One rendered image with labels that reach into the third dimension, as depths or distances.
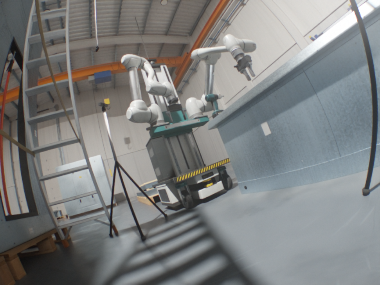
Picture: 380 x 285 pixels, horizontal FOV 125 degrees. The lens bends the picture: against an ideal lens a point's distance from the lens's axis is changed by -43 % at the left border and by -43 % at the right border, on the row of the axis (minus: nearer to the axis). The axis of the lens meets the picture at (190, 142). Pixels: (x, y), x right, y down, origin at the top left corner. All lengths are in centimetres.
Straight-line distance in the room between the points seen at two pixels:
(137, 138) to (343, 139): 1176
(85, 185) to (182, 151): 570
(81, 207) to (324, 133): 723
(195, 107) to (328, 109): 141
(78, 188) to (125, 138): 601
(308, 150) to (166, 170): 148
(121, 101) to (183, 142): 1142
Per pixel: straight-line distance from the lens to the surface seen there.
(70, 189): 739
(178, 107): 156
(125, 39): 983
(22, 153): 209
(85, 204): 723
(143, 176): 1159
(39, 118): 149
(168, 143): 188
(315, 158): 102
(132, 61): 188
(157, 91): 150
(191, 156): 198
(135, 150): 1181
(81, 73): 992
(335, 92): 93
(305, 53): 93
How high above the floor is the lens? 32
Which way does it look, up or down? 9 degrees up
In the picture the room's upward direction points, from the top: 20 degrees counter-clockwise
